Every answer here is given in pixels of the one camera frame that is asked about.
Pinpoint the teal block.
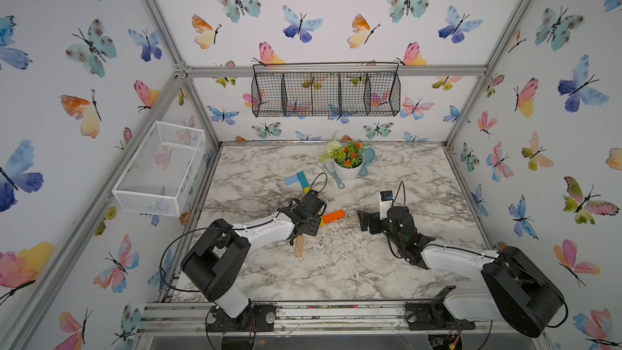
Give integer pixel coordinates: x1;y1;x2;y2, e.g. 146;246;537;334
296;172;310;193

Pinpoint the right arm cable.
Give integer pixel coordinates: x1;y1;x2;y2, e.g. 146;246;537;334
383;181;570;350

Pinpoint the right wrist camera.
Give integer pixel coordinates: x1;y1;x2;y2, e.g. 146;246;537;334
379;191;395;220

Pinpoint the black wire basket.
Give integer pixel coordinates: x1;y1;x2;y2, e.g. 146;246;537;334
250;61;401;118

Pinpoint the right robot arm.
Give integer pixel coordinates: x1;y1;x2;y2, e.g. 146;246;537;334
357;206;569;338

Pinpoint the light blue block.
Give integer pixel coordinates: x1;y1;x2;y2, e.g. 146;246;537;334
284;175;299;186

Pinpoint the light blue dustpan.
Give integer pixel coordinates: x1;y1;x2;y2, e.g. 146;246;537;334
360;147;376;177

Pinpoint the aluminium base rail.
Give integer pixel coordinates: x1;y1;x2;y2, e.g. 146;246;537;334
138;300;515;337

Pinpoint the white mesh basket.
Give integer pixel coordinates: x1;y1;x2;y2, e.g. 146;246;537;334
112;121;206;216

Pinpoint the white flower pot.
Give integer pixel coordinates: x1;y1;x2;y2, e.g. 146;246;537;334
332;160;362;183

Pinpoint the red orange block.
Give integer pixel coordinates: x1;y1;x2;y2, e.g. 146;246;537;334
323;210;346;225

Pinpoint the teal small brush handle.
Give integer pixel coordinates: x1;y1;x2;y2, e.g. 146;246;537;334
324;160;345;189

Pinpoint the artificial green orange plant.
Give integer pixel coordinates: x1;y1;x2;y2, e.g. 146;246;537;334
319;133;366;169

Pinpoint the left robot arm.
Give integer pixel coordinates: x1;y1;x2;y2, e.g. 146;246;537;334
181;191;327;334

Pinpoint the natural wood block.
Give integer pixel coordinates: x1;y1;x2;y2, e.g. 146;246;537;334
294;235;305;259

